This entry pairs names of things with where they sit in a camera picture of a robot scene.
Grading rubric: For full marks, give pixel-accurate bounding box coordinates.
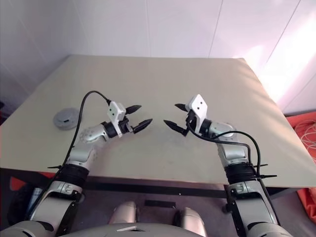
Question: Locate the silver robot torso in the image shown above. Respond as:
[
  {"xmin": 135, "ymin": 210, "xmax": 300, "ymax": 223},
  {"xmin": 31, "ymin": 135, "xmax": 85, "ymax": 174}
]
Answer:
[{"xmin": 103, "ymin": 221, "xmax": 210, "ymax": 237}]

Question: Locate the black tape strip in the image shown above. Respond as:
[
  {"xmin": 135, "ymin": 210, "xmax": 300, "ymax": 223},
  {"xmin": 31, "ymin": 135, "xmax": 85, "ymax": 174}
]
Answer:
[{"xmin": 144, "ymin": 199, "xmax": 177, "ymax": 209}]

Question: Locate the grey motor lid with circuit board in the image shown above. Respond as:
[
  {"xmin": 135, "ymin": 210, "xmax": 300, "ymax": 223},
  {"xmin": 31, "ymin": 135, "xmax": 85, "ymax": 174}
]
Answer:
[{"xmin": 53, "ymin": 107, "xmax": 78, "ymax": 128}]

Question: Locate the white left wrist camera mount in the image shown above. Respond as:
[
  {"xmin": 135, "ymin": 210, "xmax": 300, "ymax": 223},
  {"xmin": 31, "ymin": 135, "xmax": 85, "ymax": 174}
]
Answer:
[{"xmin": 107, "ymin": 101, "xmax": 126, "ymax": 138}]

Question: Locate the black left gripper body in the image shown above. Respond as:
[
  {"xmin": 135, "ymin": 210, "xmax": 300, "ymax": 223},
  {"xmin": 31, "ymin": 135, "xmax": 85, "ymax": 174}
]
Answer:
[{"xmin": 118, "ymin": 115, "xmax": 136, "ymax": 135}]

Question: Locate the dark metal table frame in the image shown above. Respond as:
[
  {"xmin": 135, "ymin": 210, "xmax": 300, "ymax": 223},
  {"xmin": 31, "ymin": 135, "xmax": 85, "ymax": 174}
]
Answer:
[{"xmin": 0, "ymin": 172, "xmax": 316, "ymax": 206}]

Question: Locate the orange bag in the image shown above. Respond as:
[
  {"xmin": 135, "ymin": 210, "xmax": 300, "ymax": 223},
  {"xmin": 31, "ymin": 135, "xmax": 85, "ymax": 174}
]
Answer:
[{"xmin": 296, "ymin": 187, "xmax": 316, "ymax": 218}]

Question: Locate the white coiled cable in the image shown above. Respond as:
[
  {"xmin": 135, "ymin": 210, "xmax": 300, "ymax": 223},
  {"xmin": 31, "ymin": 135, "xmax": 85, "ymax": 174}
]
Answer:
[{"xmin": 294, "ymin": 120, "xmax": 316, "ymax": 154}]

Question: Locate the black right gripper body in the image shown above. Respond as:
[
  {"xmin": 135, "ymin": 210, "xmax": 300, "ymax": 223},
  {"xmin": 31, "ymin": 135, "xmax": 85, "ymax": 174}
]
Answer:
[{"xmin": 183, "ymin": 110, "xmax": 198, "ymax": 136}]

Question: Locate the orange cloth with white cable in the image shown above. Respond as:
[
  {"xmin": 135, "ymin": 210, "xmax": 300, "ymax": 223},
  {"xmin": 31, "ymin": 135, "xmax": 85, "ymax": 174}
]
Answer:
[{"xmin": 285, "ymin": 114, "xmax": 316, "ymax": 161}]

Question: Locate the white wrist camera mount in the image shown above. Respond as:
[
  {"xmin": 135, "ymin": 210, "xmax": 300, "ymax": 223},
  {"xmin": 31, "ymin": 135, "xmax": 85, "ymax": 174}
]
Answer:
[
  {"xmin": 107, "ymin": 101, "xmax": 126, "ymax": 138},
  {"xmin": 187, "ymin": 93, "xmax": 209, "ymax": 135}
]

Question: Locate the pale rounded robot leg cover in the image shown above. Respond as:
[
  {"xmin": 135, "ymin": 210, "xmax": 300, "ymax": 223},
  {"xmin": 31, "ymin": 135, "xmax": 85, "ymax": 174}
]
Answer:
[
  {"xmin": 172, "ymin": 206, "xmax": 207, "ymax": 237},
  {"xmin": 113, "ymin": 200, "xmax": 138, "ymax": 226}
]

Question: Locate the orange fabric piece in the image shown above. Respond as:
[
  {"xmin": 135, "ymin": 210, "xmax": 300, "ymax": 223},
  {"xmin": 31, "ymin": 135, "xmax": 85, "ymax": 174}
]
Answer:
[{"xmin": 9, "ymin": 176, "xmax": 26, "ymax": 196}]

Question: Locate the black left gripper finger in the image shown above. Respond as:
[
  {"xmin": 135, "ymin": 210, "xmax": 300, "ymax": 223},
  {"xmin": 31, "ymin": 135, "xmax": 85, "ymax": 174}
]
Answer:
[
  {"xmin": 131, "ymin": 118, "xmax": 154, "ymax": 135},
  {"xmin": 124, "ymin": 104, "xmax": 142, "ymax": 115}
]

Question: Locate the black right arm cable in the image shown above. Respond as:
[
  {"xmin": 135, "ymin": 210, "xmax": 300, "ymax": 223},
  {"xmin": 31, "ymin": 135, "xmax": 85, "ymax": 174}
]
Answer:
[{"xmin": 185, "ymin": 116, "xmax": 275, "ymax": 201}]

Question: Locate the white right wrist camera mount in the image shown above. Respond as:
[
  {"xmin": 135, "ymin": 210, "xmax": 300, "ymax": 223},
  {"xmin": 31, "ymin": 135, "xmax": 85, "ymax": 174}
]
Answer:
[{"xmin": 187, "ymin": 93, "xmax": 209, "ymax": 135}]

